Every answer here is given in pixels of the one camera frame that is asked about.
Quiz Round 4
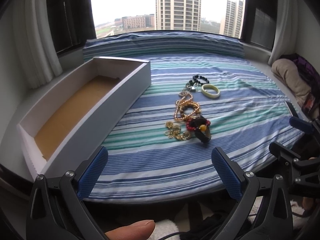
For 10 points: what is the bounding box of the red bead bracelet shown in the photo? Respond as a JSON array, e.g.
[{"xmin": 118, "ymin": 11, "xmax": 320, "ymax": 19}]
[{"xmin": 185, "ymin": 116, "xmax": 212, "ymax": 132}]

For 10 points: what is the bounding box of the pale green jade bangle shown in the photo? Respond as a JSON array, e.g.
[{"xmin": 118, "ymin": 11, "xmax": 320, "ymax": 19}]
[{"xmin": 201, "ymin": 83, "xmax": 220, "ymax": 99}]

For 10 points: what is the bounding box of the amber bead necklace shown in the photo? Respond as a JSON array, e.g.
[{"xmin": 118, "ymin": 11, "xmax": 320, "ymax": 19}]
[{"xmin": 173, "ymin": 91, "xmax": 201, "ymax": 123}]

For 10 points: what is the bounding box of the black bead bracelet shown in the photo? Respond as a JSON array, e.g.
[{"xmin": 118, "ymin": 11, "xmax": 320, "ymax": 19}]
[{"xmin": 192, "ymin": 74, "xmax": 210, "ymax": 86}]

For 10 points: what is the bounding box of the person's right hand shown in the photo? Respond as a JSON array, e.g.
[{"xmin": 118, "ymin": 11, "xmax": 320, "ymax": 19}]
[{"xmin": 301, "ymin": 156, "xmax": 320, "ymax": 212}]

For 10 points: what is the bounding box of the person's left hand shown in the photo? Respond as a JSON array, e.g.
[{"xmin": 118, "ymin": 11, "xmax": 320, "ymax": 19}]
[{"xmin": 105, "ymin": 220, "xmax": 156, "ymax": 240}]

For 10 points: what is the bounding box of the purple patterned cloth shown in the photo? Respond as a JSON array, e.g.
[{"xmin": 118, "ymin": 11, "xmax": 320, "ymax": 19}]
[{"xmin": 280, "ymin": 53, "xmax": 319, "ymax": 119}]

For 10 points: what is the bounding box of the beige folded blanket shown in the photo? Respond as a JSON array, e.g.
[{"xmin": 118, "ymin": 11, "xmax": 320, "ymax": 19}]
[{"xmin": 271, "ymin": 59, "xmax": 311, "ymax": 107}]

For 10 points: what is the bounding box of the white cardboard box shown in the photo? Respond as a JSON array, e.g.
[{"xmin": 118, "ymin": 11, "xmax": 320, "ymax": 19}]
[{"xmin": 17, "ymin": 57, "xmax": 151, "ymax": 178}]

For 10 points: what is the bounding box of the white right curtain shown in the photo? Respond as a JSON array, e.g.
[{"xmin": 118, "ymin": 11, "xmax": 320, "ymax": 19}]
[{"xmin": 268, "ymin": 0, "xmax": 298, "ymax": 65}]

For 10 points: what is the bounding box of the white curtain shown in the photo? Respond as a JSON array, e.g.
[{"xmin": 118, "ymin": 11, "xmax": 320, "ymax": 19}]
[
  {"xmin": 268, "ymin": 0, "xmax": 298, "ymax": 65},
  {"xmin": 13, "ymin": 0, "xmax": 62, "ymax": 89}
]

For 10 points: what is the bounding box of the blue striped bed sheet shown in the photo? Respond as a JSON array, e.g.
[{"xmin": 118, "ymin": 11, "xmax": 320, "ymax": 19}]
[{"xmin": 83, "ymin": 31, "xmax": 303, "ymax": 204}]

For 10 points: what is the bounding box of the white left curtain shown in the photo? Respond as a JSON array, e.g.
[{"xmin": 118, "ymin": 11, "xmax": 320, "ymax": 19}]
[{"xmin": 13, "ymin": 0, "xmax": 62, "ymax": 89}]

